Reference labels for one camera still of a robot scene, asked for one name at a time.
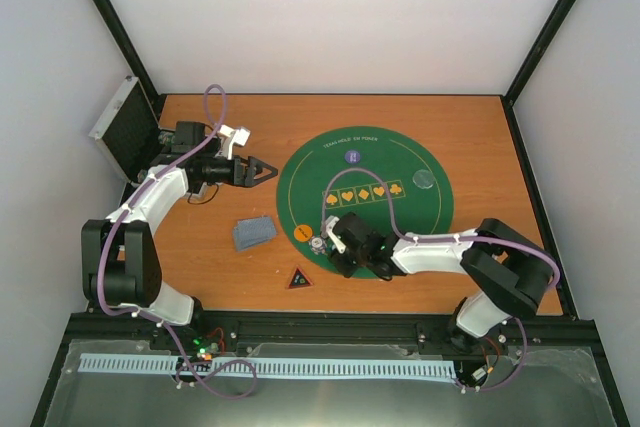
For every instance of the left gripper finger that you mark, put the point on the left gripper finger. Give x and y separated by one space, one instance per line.
262 168
256 180

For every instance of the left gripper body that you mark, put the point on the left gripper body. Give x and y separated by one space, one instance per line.
238 180

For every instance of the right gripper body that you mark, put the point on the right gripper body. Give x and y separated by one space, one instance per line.
347 270

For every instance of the white purple poker chip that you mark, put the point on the white purple poker chip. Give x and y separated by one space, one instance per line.
318 245

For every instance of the blue playing card deck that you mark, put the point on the blue playing card deck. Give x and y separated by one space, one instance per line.
248 233

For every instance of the orange small blind button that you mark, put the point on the orange small blind button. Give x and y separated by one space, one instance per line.
303 233

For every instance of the blue big blind button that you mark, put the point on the blue big blind button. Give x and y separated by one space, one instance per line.
352 157

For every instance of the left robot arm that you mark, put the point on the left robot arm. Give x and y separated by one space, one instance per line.
120 264

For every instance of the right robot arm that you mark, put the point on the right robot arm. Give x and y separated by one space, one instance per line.
512 274

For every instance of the round green poker mat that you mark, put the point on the round green poker mat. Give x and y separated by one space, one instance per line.
316 181

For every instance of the red black triangular all-in marker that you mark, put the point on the red black triangular all-in marker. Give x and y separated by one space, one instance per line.
298 279

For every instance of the far poker chip stack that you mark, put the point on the far poker chip stack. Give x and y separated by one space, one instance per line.
166 137

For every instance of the aluminium poker chip case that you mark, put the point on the aluminium poker chip case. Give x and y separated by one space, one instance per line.
127 134

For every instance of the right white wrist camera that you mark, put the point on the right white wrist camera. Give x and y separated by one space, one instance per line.
328 226

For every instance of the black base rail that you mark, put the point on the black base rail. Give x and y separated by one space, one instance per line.
426 334

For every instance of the light blue cable duct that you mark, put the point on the light blue cable duct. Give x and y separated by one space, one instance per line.
273 368

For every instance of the left black frame post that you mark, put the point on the left black frame post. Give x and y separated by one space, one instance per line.
119 34

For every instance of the black frame post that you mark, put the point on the black frame post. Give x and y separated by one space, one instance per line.
119 34
546 35

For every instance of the right black frame post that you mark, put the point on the right black frame post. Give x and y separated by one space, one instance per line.
546 35

